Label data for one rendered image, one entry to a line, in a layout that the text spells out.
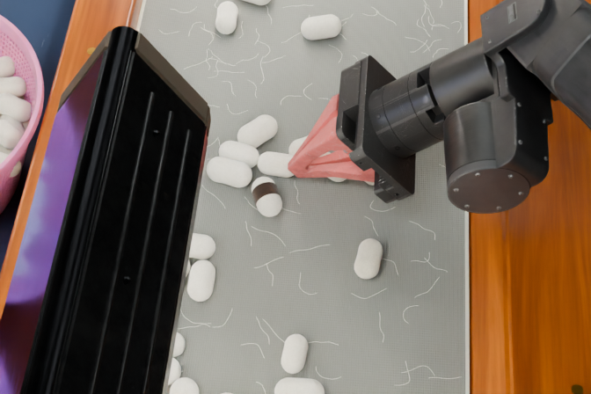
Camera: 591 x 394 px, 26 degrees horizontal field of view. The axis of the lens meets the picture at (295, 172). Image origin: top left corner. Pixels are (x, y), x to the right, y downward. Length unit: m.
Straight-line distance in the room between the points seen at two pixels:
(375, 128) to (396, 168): 0.03
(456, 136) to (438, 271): 0.15
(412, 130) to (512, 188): 0.10
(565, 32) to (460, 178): 0.12
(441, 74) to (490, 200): 0.10
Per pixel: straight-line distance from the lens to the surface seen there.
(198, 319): 0.97
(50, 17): 1.30
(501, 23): 0.90
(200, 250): 0.99
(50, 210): 0.60
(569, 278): 0.98
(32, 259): 0.60
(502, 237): 1.00
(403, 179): 0.97
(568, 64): 0.85
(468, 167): 0.88
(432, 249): 1.01
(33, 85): 1.12
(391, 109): 0.96
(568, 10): 0.88
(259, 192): 1.02
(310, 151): 1.00
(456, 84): 0.93
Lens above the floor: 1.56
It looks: 51 degrees down
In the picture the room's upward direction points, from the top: straight up
